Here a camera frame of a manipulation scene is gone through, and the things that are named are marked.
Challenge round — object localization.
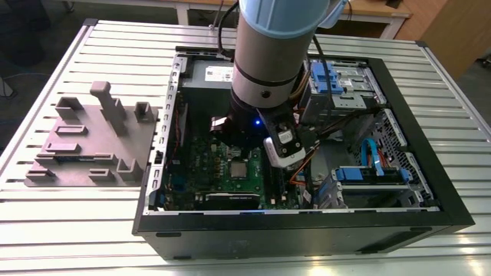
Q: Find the grey parts rack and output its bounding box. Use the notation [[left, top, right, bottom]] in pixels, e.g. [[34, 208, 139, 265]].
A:
[[23, 81, 161, 188]]

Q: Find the grey power supply unit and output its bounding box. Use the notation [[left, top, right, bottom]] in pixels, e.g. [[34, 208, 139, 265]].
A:
[[179, 59, 237, 136]]

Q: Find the black PC case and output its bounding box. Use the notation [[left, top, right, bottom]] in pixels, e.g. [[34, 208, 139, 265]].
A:
[[133, 45, 477, 261]]

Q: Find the green motherboard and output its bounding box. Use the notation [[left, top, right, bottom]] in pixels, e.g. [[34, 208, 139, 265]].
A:
[[161, 133, 305, 211]]

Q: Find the blue flat wire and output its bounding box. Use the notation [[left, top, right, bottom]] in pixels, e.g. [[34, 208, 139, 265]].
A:
[[361, 137, 385, 177]]

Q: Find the orange wire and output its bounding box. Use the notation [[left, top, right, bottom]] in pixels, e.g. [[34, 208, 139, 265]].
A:
[[289, 168, 309, 187]]

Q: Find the metal drive cage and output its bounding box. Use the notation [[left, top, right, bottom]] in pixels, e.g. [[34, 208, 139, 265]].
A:
[[300, 59, 388, 125]]

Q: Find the hard disk in blue carrier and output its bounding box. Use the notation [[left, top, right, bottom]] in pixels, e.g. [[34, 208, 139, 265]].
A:
[[334, 167, 412, 185]]

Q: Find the black graphics card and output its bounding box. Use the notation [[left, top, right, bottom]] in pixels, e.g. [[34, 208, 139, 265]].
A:
[[205, 191, 262, 210]]

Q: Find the dark RAM stick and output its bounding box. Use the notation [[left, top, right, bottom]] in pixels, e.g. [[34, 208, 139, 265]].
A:
[[53, 156, 98, 163]]

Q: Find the silver CPU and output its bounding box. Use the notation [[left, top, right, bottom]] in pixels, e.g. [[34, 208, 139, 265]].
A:
[[229, 161, 250, 178]]

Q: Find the blue plastic drive carrier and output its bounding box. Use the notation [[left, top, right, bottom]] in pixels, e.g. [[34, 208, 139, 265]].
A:
[[312, 62, 340, 83], [317, 80, 346, 95]]

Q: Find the dark wrist camera box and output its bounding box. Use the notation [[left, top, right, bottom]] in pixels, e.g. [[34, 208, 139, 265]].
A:
[[209, 114, 233, 135]]

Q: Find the wooden desk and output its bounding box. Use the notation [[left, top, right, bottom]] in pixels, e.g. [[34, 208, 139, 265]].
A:
[[337, 0, 416, 40]]

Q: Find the brown wooden cabinet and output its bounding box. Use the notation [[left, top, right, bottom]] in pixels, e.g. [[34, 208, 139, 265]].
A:
[[397, 0, 491, 80]]

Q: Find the metal disk bay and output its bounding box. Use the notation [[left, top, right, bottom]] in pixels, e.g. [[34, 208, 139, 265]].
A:
[[318, 166, 441, 210]]

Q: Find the black cable bundle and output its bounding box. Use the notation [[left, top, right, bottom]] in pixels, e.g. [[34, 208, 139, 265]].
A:
[[306, 106, 388, 147]]

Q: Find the black RAM slot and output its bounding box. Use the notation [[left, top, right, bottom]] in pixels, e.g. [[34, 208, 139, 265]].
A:
[[268, 165, 278, 202], [273, 166, 284, 202], [265, 157, 274, 202]]

